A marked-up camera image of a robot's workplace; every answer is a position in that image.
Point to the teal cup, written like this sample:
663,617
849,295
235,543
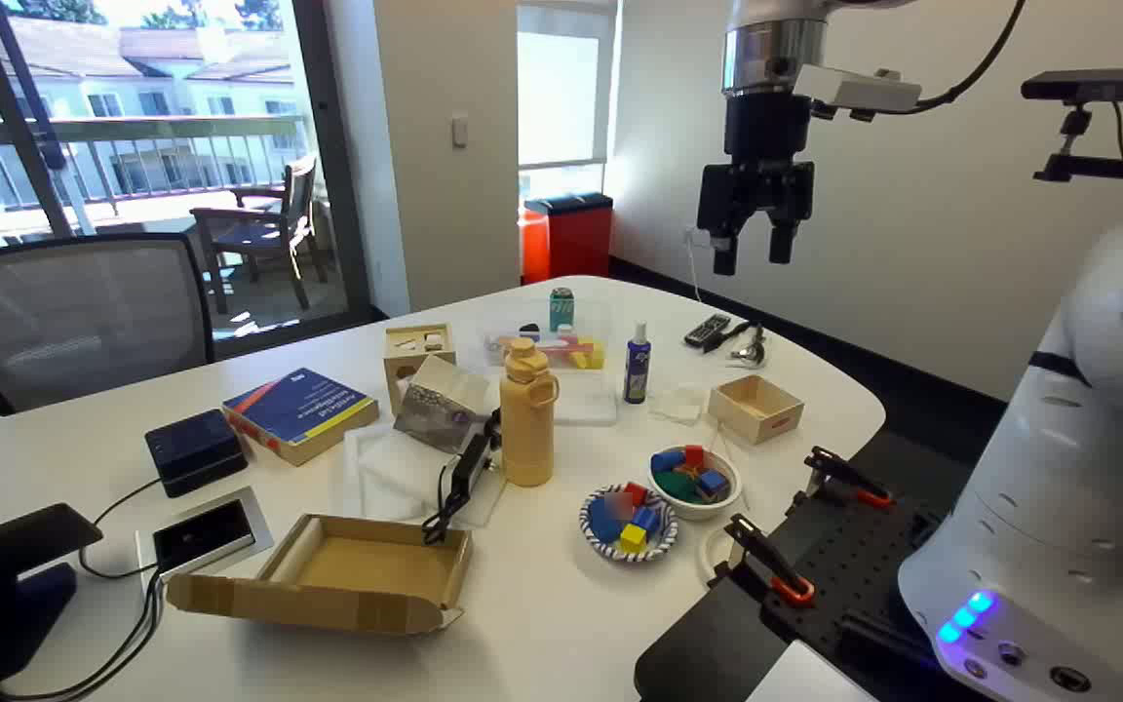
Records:
561,308

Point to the orange bin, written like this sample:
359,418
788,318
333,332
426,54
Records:
537,241

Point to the small wooden box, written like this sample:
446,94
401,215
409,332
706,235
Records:
759,409

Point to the red bin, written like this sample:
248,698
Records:
577,235

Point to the white light switch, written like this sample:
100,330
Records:
459,130

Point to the blue book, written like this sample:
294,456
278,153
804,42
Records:
298,409

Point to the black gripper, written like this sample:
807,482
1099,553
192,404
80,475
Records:
759,162

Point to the clear container with coloured items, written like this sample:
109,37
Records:
569,352

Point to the grey mesh office chair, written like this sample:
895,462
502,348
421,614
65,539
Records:
69,318

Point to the patterned bowl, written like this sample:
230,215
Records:
600,543

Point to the small white disc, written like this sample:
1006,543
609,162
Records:
713,551

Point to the small blue bottle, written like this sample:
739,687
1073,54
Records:
637,370

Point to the black external camera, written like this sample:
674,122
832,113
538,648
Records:
1088,83

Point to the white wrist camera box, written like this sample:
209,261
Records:
855,88

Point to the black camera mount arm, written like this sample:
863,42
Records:
1110,169

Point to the white bowl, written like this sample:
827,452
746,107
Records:
720,505

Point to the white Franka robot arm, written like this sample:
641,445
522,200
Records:
1083,452

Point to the wooden toy block box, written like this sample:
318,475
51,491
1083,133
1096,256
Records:
414,352

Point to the black mounting plate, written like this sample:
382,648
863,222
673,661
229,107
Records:
849,557

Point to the green toy block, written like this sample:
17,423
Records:
681,484

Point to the yellow toy block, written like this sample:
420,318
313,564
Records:
633,534

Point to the tan plastic bottle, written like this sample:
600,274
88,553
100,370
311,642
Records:
528,423

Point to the outdoor patio chair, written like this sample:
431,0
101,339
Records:
261,235

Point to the black orange clamp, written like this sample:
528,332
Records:
771,564
849,475

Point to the black remote control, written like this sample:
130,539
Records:
706,330

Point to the small black box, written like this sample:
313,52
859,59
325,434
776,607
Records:
195,449

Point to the flat white container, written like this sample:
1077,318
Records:
587,395

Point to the red toy block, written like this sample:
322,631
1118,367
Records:
633,496

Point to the open cardboard box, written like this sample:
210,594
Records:
329,578

